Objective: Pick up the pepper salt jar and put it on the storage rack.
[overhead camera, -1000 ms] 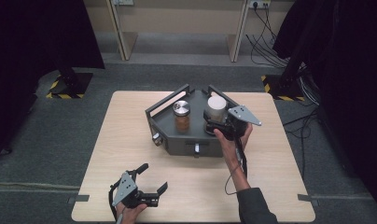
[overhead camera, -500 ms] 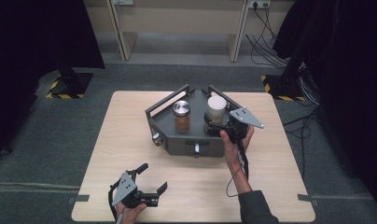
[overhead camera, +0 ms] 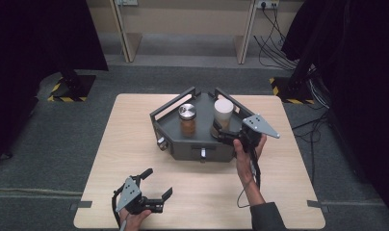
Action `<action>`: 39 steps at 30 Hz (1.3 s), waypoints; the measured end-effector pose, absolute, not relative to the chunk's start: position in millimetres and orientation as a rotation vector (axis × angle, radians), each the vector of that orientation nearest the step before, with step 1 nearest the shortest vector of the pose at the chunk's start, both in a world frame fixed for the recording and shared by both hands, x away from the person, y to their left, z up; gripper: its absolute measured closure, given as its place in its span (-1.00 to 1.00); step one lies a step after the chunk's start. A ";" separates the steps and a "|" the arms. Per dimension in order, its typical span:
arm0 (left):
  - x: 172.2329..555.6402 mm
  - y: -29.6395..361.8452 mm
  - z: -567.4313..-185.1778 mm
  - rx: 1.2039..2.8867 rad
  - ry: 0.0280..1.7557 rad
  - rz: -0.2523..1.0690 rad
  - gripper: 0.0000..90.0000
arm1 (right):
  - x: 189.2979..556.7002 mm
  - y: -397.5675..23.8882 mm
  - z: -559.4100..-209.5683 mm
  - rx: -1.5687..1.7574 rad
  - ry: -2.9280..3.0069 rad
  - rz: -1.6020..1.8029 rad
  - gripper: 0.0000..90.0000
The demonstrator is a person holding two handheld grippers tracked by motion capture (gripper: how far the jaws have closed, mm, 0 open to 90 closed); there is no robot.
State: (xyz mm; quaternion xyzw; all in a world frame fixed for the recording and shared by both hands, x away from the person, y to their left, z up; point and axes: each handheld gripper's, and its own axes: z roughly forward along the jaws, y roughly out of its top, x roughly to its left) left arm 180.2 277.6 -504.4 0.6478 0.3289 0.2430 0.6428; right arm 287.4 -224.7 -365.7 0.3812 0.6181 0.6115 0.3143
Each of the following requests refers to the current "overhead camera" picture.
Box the grey spice rack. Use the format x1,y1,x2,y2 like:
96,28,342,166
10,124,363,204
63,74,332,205
149,86,258,163

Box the metal lid glass spice jar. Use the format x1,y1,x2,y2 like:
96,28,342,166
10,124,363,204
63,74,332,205
177,103,197,138

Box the grey floor tape strip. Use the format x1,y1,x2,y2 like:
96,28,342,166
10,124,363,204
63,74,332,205
306,199,330,214
69,200,93,210

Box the wall power socket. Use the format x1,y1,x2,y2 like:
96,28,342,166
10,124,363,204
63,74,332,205
256,0,280,10

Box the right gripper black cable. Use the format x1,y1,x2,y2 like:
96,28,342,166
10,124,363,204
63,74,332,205
236,148,262,210

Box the dark curtain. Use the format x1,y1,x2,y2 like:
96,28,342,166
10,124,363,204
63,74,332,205
280,0,389,219
0,0,109,166

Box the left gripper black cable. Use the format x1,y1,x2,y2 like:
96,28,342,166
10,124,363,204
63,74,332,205
111,187,123,229

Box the person's left hand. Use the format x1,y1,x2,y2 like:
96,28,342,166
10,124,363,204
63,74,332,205
118,208,152,231

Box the black floor cables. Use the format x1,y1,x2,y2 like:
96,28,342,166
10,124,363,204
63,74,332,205
253,6,332,187

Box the black stand base striped tape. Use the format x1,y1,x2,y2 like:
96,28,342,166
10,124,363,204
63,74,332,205
269,76,316,105
47,71,97,103

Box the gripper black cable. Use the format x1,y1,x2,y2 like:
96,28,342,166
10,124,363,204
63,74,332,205
111,187,123,229
236,148,262,210

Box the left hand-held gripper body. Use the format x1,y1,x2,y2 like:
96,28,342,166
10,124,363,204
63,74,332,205
112,176,167,216

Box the white lid spice jar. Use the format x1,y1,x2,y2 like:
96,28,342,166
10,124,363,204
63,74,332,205
211,98,235,139

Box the white desk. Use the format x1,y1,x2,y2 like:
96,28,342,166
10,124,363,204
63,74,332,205
86,0,306,64

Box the grey rack drawer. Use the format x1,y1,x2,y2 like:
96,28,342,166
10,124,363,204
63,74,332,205
157,137,169,152
191,144,217,164

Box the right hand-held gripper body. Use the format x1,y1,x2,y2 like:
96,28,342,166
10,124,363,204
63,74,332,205
234,114,281,152

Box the person's right hand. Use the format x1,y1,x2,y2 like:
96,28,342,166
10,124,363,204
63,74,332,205
232,134,268,191

